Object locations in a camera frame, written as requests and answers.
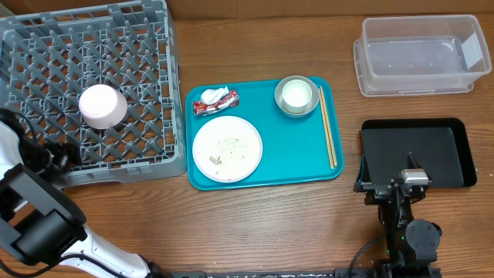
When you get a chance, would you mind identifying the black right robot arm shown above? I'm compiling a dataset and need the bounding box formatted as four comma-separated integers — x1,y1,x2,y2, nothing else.
348,154,442,278

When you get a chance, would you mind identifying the grey ceramic bowl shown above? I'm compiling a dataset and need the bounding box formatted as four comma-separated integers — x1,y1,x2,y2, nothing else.
275,76,319,118

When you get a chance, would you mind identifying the wooden chopstick inner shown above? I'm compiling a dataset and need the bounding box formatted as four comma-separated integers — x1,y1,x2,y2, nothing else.
318,87,334,170

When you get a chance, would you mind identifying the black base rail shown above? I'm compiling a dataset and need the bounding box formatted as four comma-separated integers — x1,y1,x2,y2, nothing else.
169,267,443,278

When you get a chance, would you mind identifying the crumpled white tissue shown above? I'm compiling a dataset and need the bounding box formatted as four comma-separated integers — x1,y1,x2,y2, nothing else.
201,86,230,105

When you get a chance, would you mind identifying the wooden chopstick outer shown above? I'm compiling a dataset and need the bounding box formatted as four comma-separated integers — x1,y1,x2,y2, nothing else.
319,86,337,169

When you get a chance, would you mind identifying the clear plastic storage bin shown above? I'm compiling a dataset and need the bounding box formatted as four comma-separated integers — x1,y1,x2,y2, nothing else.
353,15,492,97

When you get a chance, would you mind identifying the white round plate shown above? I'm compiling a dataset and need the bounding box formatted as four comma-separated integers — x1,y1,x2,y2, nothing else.
191,116,263,183

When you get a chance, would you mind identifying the pink cup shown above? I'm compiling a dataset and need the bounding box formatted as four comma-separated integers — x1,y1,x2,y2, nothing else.
78,84,127,130

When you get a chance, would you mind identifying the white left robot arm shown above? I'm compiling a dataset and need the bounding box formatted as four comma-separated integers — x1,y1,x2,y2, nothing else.
1,108,168,277

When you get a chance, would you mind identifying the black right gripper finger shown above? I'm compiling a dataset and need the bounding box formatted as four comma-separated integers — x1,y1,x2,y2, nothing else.
357,154,371,186
407,152,422,169

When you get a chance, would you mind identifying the wooden chopstick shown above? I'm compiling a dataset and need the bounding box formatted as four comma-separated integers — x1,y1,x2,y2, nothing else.
318,87,334,170
319,86,337,169

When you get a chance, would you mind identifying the teal plastic serving tray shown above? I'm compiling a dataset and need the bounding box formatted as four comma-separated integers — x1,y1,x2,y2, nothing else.
185,76,344,191

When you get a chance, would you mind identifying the white cup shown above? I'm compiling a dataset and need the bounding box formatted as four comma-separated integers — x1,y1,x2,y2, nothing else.
282,80,312,114

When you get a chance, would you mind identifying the red snack wrapper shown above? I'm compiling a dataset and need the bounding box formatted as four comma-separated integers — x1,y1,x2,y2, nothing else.
193,90,239,116

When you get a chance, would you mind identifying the grey plastic dishwasher rack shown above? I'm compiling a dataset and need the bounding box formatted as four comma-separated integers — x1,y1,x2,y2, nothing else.
1,1,187,188

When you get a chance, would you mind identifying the black rectangular tray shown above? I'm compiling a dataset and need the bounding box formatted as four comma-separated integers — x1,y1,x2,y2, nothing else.
360,118,477,188

